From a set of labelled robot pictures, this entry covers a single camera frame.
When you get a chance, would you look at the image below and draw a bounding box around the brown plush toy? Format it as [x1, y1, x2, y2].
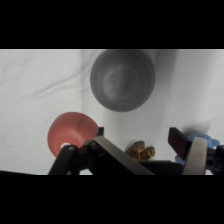
[125, 140, 157, 162]

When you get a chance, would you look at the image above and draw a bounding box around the white wrinkled tablecloth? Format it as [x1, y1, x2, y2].
[0, 49, 224, 176]

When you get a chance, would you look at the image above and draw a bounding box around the grey bowl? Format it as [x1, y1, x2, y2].
[89, 49, 156, 113]

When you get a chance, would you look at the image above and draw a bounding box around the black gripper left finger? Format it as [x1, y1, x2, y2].
[48, 126, 155, 176]

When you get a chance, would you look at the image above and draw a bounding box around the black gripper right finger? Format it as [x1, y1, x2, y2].
[167, 126, 224, 176]

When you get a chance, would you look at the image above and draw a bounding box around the red plastic bowl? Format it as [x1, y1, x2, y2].
[46, 111, 100, 157]

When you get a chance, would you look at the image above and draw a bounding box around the blue plush toy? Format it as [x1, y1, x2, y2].
[174, 133, 221, 166]

